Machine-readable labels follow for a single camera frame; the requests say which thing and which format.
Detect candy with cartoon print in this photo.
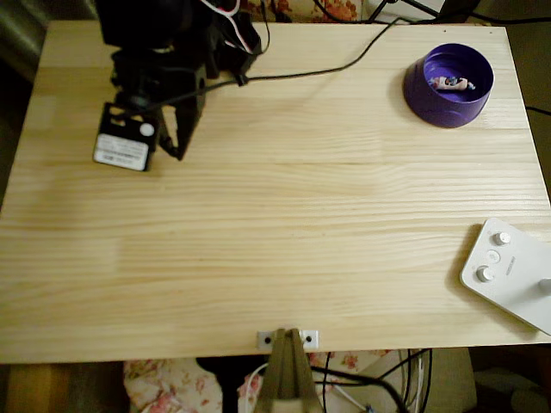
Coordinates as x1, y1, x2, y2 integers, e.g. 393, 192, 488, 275
427, 75, 477, 93

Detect white cable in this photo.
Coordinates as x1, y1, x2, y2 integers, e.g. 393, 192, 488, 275
237, 362, 270, 413

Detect red and white servo wires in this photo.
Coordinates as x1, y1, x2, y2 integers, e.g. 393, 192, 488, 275
200, 0, 254, 55

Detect metal table clamp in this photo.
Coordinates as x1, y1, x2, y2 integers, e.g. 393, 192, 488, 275
253, 327, 323, 413

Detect floral cloth with pink roses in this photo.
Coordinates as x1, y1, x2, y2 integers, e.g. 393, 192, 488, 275
123, 348, 391, 413

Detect white metal bracket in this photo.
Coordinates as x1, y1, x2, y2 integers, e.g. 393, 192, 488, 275
257, 329, 320, 348

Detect floral cloth with orange flowers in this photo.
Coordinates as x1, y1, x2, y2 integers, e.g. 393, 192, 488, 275
253, 0, 363, 24

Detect white lamp base with knobs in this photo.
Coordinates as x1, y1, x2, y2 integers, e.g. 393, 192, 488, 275
459, 217, 551, 337

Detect thin black camera cable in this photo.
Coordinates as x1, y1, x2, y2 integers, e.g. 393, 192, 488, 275
141, 17, 404, 112

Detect thick black cable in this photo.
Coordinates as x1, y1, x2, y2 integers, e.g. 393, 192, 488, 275
309, 364, 412, 413

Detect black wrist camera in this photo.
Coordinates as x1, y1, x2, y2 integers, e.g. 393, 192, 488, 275
124, 88, 158, 114

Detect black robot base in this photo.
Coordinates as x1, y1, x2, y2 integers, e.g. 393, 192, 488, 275
214, 10, 263, 82

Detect purple plastic bowl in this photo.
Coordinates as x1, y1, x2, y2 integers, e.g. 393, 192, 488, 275
402, 41, 496, 129

